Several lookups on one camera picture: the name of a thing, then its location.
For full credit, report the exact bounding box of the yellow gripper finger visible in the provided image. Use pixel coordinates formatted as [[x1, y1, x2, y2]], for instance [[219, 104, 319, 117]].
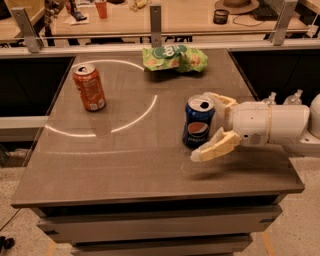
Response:
[[190, 128, 241, 162], [204, 92, 238, 123]]

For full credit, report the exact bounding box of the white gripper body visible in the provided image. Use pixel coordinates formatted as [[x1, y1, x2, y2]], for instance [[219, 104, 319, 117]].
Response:
[[228, 102, 270, 146]]

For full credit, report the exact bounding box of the blue pepsi can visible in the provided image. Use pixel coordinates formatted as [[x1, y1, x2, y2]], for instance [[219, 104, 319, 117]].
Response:
[[182, 95, 215, 148]]

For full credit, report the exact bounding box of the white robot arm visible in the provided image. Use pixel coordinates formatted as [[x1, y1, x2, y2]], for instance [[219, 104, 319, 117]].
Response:
[[190, 92, 320, 162]]

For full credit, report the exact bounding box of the orange soda can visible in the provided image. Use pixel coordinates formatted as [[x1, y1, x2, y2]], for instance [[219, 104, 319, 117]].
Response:
[[73, 64, 106, 111]]

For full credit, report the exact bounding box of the clear plastic bottle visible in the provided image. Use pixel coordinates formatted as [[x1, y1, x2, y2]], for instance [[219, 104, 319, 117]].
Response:
[[263, 92, 277, 105], [284, 89, 303, 105]]

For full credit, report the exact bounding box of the green chip bag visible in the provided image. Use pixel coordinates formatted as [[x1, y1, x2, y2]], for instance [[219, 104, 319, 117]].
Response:
[[142, 45, 208, 73]]

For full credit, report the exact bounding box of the grey drawer cabinet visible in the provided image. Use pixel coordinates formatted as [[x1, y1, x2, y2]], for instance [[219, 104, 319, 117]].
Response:
[[31, 194, 283, 256]]

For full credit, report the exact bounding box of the black mesh cup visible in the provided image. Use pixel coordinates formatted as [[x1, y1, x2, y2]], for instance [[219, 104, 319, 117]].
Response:
[[213, 9, 229, 25]]

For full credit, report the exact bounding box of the tan hat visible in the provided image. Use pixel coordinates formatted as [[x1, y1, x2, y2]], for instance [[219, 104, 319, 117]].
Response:
[[215, 0, 259, 15]]

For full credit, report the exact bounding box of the black keyboard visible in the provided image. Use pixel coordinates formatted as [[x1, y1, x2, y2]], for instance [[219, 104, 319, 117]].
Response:
[[251, 0, 279, 21]]

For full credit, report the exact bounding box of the orange plastic cup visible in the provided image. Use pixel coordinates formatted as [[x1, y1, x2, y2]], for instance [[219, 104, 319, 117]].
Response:
[[95, 0, 107, 19]]

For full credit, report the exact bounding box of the middle metal bracket post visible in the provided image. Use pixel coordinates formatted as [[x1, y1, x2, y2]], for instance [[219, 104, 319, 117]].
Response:
[[150, 3, 162, 47]]

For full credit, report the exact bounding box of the metal bracket post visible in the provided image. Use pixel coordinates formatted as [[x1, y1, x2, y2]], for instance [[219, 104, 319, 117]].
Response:
[[150, 3, 162, 47], [11, 7, 43, 53], [270, 0, 298, 46]]

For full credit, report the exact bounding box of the right metal bracket post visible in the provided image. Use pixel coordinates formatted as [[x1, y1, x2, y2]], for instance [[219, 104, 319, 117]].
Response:
[[270, 0, 298, 46]]

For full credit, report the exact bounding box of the left metal bracket post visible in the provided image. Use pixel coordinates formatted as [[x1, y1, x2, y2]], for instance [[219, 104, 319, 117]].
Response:
[[11, 7, 43, 53]]

